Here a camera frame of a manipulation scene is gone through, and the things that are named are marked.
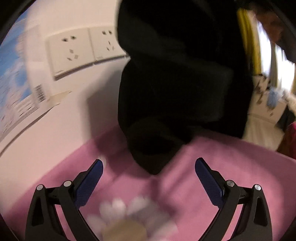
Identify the wall map poster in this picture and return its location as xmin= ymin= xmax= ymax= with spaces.
xmin=1 ymin=11 xmax=46 ymax=140

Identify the white wall socket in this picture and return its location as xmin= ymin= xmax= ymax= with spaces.
xmin=89 ymin=26 xmax=126 ymax=61
xmin=47 ymin=28 xmax=95 ymax=77

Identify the pink bed sheet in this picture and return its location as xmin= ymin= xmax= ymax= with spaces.
xmin=2 ymin=126 xmax=296 ymax=241

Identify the white wall socket right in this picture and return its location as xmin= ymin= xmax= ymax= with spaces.
xmin=89 ymin=26 xmax=126 ymax=61

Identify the white wall socket left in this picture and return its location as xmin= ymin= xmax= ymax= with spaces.
xmin=47 ymin=28 xmax=95 ymax=77

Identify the black coat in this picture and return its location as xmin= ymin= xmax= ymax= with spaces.
xmin=117 ymin=1 xmax=253 ymax=175

